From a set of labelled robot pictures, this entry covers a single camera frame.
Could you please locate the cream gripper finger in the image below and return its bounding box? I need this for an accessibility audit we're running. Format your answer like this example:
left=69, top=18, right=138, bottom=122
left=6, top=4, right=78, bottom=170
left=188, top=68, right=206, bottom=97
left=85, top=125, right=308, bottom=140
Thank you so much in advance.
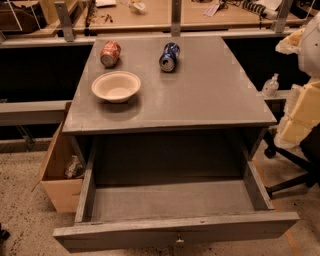
left=275, top=80, right=320, bottom=149

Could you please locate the blue pepsi can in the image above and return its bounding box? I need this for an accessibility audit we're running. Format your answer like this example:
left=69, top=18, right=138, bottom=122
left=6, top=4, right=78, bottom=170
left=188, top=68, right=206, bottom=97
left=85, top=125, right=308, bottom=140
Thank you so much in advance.
left=159, top=42, right=180, bottom=72

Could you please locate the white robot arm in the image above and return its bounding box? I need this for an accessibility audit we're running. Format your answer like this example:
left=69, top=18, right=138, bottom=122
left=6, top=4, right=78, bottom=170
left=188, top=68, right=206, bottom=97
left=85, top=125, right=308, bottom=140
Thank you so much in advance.
left=275, top=13, right=320, bottom=145

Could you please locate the metal drawer knob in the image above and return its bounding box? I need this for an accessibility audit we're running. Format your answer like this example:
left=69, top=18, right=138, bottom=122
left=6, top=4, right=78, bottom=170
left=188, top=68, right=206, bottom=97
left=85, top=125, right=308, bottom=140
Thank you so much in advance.
left=175, top=234, right=185, bottom=246

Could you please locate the open grey top drawer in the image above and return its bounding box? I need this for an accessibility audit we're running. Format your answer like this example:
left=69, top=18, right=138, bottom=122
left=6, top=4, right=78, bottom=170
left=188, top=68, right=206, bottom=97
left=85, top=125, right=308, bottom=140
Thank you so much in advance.
left=52, top=159, right=300, bottom=254

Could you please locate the red soda can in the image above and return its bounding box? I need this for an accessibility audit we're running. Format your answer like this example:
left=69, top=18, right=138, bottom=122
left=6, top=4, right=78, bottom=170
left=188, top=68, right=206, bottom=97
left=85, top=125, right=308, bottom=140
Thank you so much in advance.
left=100, top=40, right=121, bottom=67

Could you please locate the black office chair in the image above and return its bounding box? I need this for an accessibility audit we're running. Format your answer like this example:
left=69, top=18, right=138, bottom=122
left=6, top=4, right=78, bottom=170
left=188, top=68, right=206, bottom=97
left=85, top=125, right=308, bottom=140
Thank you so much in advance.
left=263, top=123, right=320, bottom=199

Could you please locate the clear sanitizer bottle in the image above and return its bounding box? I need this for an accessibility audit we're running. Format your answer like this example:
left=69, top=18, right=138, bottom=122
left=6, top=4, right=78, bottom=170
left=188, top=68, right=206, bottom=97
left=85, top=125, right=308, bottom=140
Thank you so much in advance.
left=261, top=73, right=279, bottom=97

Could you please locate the grey cabinet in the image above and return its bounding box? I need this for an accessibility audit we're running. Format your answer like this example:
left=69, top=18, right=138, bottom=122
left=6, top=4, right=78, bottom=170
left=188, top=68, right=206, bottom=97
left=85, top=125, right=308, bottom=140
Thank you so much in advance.
left=62, top=35, right=278, bottom=188

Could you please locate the white paper bowl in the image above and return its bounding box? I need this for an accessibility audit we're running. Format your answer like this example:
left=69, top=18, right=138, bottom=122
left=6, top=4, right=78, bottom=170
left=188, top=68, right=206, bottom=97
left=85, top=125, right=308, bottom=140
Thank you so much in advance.
left=91, top=71, right=141, bottom=103

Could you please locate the crumpled wrapper in box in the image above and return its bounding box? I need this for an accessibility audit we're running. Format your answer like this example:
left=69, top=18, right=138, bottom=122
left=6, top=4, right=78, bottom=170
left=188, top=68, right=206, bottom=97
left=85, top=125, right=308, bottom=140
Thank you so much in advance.
left=64, top=155, right=84, bottom=179

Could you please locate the wooden desk in background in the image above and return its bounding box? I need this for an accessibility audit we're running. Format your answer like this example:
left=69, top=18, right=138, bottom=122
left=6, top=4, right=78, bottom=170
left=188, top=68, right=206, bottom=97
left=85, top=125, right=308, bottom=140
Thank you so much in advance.
left=0, top=0, right=319, bottom=37

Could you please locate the cardboard box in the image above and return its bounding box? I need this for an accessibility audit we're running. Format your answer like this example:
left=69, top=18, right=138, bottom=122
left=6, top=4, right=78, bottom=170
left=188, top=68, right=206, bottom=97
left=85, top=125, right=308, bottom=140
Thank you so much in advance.
left=32, top=103, right=83, bottom=213

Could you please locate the black coiled cable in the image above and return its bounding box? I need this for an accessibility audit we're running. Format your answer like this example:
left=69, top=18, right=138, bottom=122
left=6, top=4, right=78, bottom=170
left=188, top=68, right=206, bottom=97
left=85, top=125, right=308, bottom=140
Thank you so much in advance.
left=241, top=0, right=279, bottom=20

